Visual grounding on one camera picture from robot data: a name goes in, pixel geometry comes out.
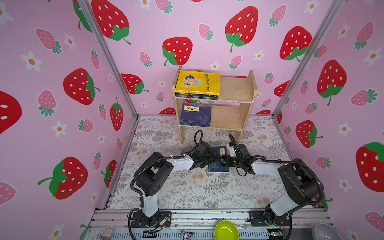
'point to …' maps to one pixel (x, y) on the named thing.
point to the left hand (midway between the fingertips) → (217, 159)
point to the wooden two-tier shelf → (231, 111)
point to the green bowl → (226, 230)
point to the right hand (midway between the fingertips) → (222, 159)
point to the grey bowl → (325, 231)
